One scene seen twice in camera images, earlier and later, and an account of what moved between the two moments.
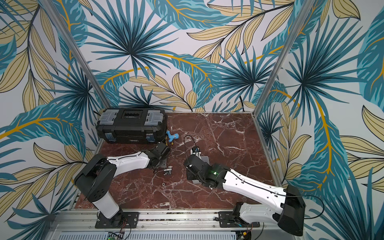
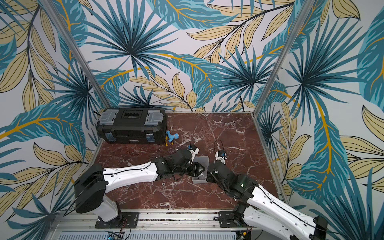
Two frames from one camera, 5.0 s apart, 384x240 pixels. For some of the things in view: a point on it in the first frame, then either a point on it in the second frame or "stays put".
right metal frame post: (305, 11) stays put
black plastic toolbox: (132, 125) stays put
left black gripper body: (163, 162) → (180, 170)
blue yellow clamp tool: (170, 137) stays put
